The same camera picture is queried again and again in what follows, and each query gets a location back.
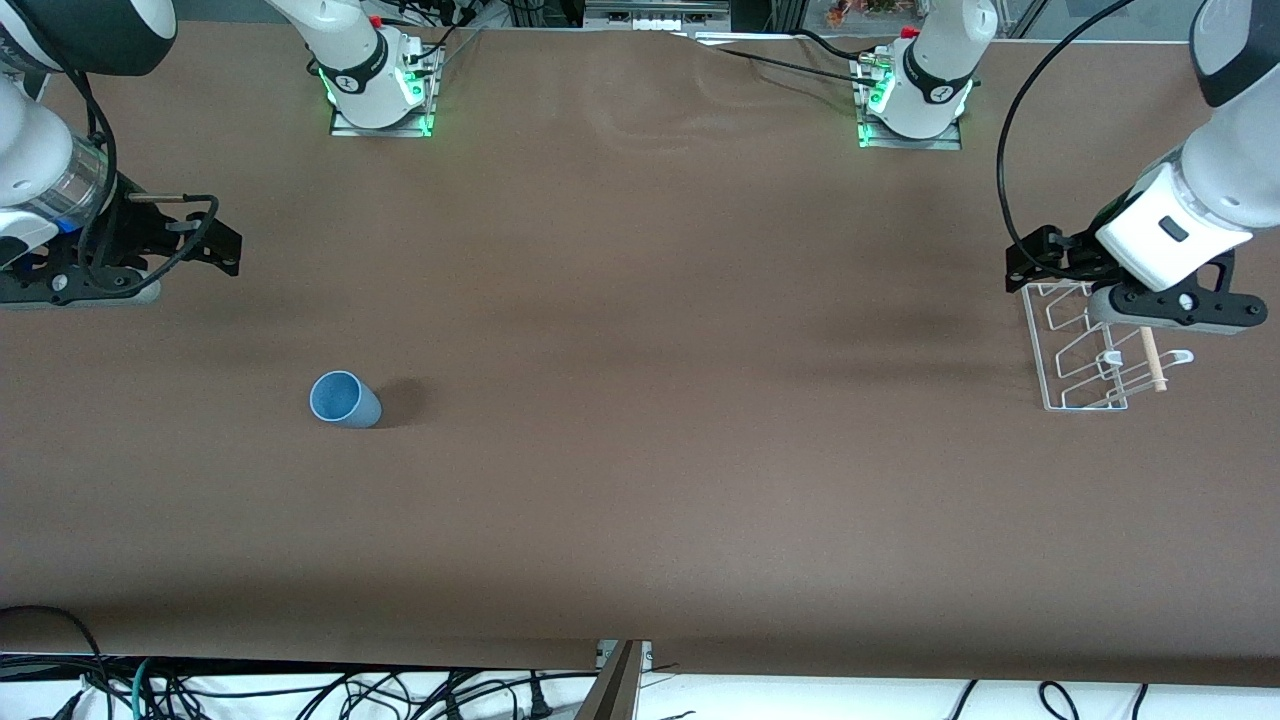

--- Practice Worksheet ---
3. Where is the blue plastic cup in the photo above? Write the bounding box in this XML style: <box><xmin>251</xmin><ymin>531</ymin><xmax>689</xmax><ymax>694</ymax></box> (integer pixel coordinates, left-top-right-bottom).
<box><xmin>308</xmin><ymin>370</ymin><xmax>384</xmax><ymax>431</ymax></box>

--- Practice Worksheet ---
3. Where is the brown table cover sheet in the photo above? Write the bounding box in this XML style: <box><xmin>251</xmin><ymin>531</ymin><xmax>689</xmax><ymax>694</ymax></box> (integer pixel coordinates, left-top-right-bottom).
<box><xmin>0</xmin><ymin>20</ymin><xmax>1280</xmax><ymax>689</ymax></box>

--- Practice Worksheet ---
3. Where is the grey table support beam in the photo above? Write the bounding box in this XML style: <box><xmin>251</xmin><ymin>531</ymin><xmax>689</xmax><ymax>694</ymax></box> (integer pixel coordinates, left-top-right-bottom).
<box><xmin>575</xmin><ymin>640</ymin><xmax>643</xmax><ymax>720</ymax></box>

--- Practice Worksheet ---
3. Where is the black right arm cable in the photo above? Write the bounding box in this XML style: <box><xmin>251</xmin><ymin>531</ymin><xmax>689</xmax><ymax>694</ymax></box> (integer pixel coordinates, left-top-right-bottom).
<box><xmin>60</xmin><ymin>70</ymin><xmax>221</xmax><ymax>293</ymax></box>

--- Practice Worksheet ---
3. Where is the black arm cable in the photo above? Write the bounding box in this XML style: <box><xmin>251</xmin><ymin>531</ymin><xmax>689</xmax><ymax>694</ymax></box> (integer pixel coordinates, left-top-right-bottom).
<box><xmin>60</xmin><ymin>70</ymin><xmax>221</xmax><ymax>293</ymax></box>
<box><xmin>996</xmin><ymin>0</ymin><xmax>1141</xmax><ymax>263</ymax></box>

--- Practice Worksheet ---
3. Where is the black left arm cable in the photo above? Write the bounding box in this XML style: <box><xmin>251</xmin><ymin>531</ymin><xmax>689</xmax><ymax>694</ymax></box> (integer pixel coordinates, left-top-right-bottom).
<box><xmin>996</xmin><ymin>0</ymin><xmax>1141</xmax><ymax>263</ymax></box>

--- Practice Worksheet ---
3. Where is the wooden rack handle rod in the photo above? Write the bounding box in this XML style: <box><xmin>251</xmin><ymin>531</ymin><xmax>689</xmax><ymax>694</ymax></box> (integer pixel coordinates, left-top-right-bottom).
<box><xmin>1140</xmin><ymin>325</ymin><xmax>1169</xmax><ymax>393</ymax></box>

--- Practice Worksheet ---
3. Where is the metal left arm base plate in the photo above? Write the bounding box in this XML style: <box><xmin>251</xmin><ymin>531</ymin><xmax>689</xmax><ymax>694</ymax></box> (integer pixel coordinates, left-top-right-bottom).
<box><xmin>857</xmin><ymin>52</ymin><xmax>964</xmax><ymax>151</ymax></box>

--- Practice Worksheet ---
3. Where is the white wire cup rack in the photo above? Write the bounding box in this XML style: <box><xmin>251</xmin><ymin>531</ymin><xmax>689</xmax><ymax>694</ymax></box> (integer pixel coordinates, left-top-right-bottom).
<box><xmin>1022</xmin><ymin>280</ymin><xmax>1196</xmax><ymax>413</ymax></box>

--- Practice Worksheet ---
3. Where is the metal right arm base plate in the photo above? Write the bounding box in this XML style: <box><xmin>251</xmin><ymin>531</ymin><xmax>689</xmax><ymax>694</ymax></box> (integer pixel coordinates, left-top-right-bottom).
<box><xmin>330</xmin><ymin>40</ymin><xmax>438</xmax><ymax>139</ymax></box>

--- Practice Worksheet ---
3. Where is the short black table cable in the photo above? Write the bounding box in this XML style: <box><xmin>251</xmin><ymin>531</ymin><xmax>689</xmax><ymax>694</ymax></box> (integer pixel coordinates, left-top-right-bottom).
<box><xmin>795</xmin><ymin>28</ymin><xmax>886</xmax><ymax>63</ymax></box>

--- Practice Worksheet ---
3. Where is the black base cable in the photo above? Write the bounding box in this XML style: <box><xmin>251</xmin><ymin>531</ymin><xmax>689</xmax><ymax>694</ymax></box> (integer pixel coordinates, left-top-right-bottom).
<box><xmin>405</xmin><ymin>22</ymin><xmax>486</xmax><ymax>71</ymax></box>

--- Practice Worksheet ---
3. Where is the long black table cable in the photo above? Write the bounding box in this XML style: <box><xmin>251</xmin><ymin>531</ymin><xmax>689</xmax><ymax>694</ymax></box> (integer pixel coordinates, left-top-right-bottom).
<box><xmin>690</xmin><ymin>35</ymin><xmax>881</xmax><ymax>91</ymax></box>

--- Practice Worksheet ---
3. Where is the thick black floor cable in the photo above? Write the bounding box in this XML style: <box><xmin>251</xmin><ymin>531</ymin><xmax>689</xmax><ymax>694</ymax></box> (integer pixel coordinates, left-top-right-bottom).
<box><xmin>0</xmin><ymin>604</ymin><xmax>107</xmax><ymax>701</ymax></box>

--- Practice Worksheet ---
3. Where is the teal cable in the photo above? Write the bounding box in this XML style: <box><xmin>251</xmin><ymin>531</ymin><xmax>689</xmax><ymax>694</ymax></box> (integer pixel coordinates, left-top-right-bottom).
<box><xmin>130</xmin><ymin>657</ymin><xmax>161</xmax><ymax>720</ymax></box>

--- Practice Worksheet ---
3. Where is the aluminium frame with white strip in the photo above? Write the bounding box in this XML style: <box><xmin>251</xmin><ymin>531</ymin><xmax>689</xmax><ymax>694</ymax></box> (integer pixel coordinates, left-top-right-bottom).
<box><xmin>583</xmin><ymin>0</ymin><xmax>733</xmax><ymax>31</ymax></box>

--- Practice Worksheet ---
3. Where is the small metal bracket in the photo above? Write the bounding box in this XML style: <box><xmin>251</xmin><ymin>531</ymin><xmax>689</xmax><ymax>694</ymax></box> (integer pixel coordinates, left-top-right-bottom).
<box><xmin>597</xmin><ymin>640</ymin><xmax>653</xmax><ymax>673</ymax></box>

